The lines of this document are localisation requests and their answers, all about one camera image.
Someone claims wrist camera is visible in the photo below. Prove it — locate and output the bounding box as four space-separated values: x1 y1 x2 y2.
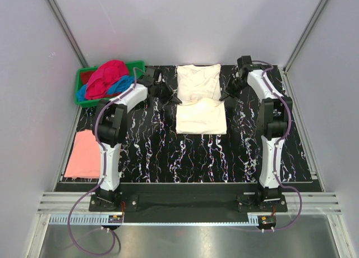
237 56 253 73
144 67 163 85

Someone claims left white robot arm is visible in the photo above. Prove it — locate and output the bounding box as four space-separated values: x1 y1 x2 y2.
93 82 182 211

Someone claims left aluminium frame post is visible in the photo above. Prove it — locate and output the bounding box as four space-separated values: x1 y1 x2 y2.
45 0 89 67

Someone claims folded pink t shirt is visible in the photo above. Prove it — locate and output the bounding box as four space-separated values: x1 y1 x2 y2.
64 130 101 179

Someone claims green plastic bin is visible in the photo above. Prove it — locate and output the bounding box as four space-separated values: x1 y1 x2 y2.
75 61 145 108

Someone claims right aluminium frame post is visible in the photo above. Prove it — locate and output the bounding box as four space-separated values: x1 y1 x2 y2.
283 0 337 72

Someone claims grey slotted cable duct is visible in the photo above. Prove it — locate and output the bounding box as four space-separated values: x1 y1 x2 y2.
49 214 259 227

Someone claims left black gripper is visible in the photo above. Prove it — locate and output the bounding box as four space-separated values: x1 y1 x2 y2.
153 81 181 106

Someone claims blue t shirt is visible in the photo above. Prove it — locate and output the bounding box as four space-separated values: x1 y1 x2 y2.
76 76 135 102

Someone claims dark red t shirt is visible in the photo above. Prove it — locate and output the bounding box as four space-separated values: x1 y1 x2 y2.
80 70 95 85

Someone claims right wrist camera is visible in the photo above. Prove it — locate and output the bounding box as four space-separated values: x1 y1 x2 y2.
237 56 253 73

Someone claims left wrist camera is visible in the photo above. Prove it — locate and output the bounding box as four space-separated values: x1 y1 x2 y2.
144 67 163 85

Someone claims magenta pink t shirt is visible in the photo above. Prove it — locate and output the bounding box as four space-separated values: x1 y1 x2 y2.
85 59 130 100

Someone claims cream white t shirt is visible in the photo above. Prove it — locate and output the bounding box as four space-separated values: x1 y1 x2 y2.
176 64 227 135

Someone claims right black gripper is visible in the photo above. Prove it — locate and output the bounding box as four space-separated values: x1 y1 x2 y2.
219 75 248 102

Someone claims aluminium frame post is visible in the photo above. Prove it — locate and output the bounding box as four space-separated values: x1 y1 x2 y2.
45 0 89 67
283 0 337 72

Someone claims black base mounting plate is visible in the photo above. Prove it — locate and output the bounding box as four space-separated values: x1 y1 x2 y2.
89 183 288 225

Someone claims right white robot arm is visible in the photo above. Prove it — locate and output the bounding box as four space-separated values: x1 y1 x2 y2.
219 64 292 211

